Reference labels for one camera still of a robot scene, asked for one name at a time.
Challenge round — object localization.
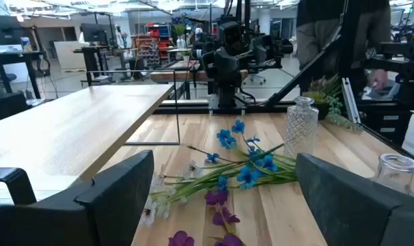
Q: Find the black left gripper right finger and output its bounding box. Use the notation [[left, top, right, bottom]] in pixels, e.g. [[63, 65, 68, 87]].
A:
[[294, 152, 414, 246]]

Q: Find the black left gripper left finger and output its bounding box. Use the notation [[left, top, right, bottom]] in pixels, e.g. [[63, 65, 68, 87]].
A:
[[0, 149, 155, 246]]

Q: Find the ribbed glass jar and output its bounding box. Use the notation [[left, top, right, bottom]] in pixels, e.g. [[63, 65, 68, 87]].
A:
[[370, 153, 414, 200]]

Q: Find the white artificial flower bunch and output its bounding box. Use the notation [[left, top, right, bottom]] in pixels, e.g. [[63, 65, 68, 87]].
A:
[[138, 159, 208, 228]]

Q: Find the diamond-pattern glass vase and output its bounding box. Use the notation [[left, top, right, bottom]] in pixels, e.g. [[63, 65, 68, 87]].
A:
[[284, 96, 320, 159]]

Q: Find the blue artificial flower bunch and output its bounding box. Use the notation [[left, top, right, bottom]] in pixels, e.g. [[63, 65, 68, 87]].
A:
[[186, 119, 299, 191]]

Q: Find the purple artificial flower bunch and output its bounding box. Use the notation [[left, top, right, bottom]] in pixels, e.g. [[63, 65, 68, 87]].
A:
[[168, 189, 246, 246]]

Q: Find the background vase with flowers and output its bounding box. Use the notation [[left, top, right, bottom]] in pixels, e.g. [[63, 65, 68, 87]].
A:
[[172, 15, 191, 51]]

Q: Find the background wooden bench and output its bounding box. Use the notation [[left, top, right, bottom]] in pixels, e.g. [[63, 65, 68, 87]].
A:
[[150, 70, 249, 83]]

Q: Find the red and blue parts rack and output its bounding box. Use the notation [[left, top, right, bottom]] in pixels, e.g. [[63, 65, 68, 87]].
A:
[[134, 23, 172, 68]]

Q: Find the person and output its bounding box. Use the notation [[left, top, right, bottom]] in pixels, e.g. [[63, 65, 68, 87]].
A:
[[295, 0, 392, 93]]

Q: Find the black drawer cabinet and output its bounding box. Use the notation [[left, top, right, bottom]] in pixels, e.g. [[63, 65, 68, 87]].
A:
[[362, 109, 414, 146]]

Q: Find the green potted succulent plant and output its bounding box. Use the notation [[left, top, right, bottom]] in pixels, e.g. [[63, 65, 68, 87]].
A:
[[302, 74, 364, 133]]

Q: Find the silver aluminium extrusion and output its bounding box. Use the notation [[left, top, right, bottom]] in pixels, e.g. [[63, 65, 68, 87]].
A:
[[342, 77, 362, 124]]

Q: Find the black computer monitor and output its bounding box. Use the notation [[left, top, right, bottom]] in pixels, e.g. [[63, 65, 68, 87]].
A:
[[79, 23, 109, 44]]

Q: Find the person's hand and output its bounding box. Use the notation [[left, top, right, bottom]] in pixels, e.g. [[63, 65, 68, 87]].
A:
[[369, 69, 389, 92]]

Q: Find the black equipment case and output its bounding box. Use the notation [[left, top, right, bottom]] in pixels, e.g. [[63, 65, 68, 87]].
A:
[[0, 92, 29, 121]]

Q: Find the black office desk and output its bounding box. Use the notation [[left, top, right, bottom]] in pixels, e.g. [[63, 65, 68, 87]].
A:
[[72, 46, 139, 86]]

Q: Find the black background robot rig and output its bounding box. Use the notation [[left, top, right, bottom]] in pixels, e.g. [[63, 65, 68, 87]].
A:
[[365, 22, 414, 105]]

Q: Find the beige board panel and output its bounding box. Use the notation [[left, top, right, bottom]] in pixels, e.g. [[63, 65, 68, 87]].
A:
[[53, 40, 88, 72]]

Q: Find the black side table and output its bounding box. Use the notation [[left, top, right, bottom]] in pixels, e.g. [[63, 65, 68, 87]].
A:
[[0, 51, 46, 100]]

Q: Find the large dark wall screen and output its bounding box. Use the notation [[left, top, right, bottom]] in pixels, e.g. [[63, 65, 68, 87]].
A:
[[0, 14, 23, 46]]

